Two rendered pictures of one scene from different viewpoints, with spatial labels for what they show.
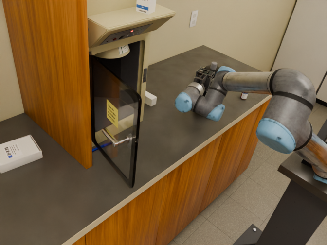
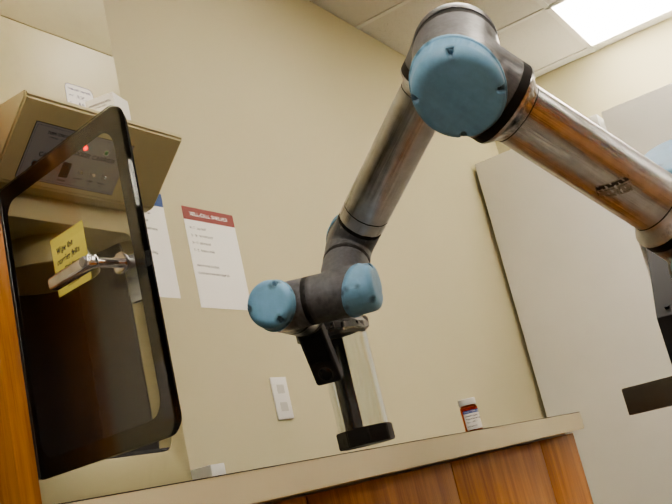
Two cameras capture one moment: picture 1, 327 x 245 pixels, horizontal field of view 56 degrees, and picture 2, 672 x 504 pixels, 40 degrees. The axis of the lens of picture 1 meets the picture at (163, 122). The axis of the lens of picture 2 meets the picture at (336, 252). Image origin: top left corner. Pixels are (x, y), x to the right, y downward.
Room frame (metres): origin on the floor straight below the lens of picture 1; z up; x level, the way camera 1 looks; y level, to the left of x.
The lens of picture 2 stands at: (-0.30, 0.01, 0.89)
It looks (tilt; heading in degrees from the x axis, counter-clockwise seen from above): 14 degrees up; 352
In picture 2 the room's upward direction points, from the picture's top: 13 degrees counter-clockwise
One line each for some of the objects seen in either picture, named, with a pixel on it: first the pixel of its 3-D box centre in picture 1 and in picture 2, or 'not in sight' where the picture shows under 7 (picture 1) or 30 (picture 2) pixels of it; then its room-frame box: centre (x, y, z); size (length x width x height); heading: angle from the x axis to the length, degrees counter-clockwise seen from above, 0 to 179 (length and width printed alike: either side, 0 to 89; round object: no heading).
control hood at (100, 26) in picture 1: (132, 28); (90, 157); (1.04, 0.15, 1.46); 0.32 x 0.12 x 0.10; 142
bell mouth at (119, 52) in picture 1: (108, 42); not in sight; (1.15, 0.27, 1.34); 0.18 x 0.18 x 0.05
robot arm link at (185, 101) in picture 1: (187, 99); (282, 307); (1.07, -0.09, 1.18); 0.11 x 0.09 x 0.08; 157
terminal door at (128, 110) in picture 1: (112, 123); (76, 299); (0.83, 0.18, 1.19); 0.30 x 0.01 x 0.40; 42
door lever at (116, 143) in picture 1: (115, 135); (86, 272); (0.75, 0.15, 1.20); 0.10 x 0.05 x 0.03; 42
